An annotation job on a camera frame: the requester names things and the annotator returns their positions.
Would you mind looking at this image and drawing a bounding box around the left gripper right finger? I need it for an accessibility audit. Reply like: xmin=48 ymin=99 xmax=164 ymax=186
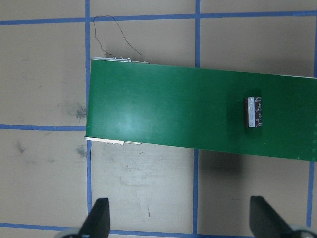
xmin=249 ymin=196 xmax=293 ymax=238

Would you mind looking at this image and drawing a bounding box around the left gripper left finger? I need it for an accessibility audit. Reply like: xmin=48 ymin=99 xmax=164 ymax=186
xmin=78 ymin=198 xmax=110 ymax=238

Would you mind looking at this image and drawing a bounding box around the black capacitor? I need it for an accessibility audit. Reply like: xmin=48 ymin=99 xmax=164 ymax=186
xmin=244 ymin=96 xmax=262 ymax=128

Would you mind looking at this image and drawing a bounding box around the green conveyor belt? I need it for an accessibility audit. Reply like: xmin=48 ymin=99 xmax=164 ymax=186
xmin=85 ymin=59 xmax=317 ymax=161

